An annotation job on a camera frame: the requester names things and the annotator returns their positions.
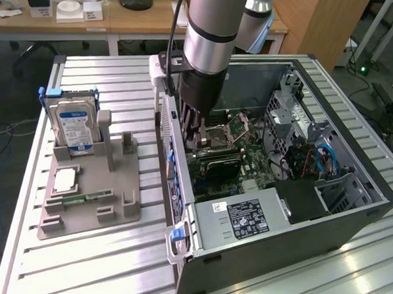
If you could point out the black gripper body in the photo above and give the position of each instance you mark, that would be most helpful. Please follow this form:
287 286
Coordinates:
201 91

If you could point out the graphics card with metal bracket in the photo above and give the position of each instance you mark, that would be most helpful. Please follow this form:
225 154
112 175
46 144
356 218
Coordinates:
223 169

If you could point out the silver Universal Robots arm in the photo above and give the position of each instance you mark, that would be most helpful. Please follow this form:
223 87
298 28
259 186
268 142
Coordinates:
212 29

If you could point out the CPU socket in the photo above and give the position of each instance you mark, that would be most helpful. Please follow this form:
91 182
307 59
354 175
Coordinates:
220 138

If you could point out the dark installed RAM stick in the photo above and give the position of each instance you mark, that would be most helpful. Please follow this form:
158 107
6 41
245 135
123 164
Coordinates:
222 153

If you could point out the metal socket cover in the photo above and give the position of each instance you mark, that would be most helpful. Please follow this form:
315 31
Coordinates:
240 124

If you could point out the green motherboard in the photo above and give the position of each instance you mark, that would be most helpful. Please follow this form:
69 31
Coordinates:
254 170

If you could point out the white paper stack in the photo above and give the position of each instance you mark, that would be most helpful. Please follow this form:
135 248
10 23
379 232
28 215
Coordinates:
183 21

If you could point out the perforated metal drive cage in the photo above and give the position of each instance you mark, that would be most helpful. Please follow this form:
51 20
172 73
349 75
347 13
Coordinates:
283 125

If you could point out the wooden desk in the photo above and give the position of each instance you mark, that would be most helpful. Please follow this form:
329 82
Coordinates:
140 22

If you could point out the grey power supply unit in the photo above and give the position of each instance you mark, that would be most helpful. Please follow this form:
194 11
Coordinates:
212 227

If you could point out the small blue case latch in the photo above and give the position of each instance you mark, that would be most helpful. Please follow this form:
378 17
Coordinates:
177 235

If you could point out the hard disk with blue label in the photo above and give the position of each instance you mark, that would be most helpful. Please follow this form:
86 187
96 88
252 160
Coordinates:
75 127

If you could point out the grey printed parts rack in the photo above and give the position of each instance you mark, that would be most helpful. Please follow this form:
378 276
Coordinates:
92 181

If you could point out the green RAM stick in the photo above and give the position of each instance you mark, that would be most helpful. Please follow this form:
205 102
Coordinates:
81 198

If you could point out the plain white labelled box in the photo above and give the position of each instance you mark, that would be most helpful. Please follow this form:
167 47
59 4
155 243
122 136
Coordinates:
92 11

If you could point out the wooden cabinet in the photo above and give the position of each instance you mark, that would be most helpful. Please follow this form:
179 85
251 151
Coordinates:
321 28

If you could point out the silver CPU chip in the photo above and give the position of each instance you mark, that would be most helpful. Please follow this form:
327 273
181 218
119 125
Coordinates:
64 181

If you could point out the blue plastic disk caddy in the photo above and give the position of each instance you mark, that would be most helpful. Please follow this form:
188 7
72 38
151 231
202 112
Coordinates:
52 92

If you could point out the black open PC case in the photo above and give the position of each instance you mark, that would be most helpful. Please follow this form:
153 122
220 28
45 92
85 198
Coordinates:
276 256

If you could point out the white box with round dish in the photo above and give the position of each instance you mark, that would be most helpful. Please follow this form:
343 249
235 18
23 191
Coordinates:
70 13

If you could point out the grey metal disk bay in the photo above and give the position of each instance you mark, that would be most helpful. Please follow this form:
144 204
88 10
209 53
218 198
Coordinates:
342 194

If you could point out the device with green light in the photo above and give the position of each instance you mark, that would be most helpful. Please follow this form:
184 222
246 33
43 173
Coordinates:
363 69

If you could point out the black chair base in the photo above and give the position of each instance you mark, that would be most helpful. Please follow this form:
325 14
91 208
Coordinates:
26 54

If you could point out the white box with black lid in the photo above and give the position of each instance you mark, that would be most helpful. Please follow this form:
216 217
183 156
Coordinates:
39 7

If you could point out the black floor stand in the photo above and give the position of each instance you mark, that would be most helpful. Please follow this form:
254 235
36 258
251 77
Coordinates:
391 104

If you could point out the white paper slip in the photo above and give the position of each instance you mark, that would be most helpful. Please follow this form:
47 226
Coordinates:
9 13

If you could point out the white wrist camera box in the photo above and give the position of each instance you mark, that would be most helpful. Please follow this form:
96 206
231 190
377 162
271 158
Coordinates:
156 70

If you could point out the white table frame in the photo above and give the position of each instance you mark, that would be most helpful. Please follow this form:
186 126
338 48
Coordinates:
384 31

